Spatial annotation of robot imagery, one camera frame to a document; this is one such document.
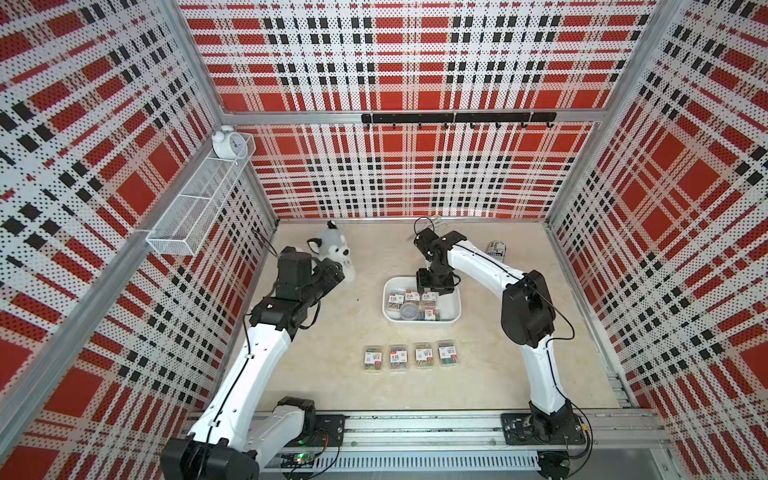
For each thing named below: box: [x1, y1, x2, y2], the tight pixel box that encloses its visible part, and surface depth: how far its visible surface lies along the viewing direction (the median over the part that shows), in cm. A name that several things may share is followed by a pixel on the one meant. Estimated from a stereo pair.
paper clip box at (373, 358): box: [364, 345, 383, 373], surface depth 85 cm
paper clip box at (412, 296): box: [405, 289, 420, 303], surface depth 97 cm
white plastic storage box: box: [382, 275, 462, 326], surface depth 95 cm
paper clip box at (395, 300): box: [388, 293, 404, 309], surface depth 97 cm
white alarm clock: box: [212, 124, 248, 160], surface depth 82 cm
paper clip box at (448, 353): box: [438, 340, 459, 368], surface depth 86 cm
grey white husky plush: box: [307, 220, 356, 283], surface depth 92 cm
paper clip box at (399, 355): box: [390, 344, 409, 372], surface depth 86 cm
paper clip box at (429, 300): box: [421, 291, 437, 309], surface depth 98 cm
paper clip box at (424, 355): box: [414, 342, 435, 369], surface depth 86 cm
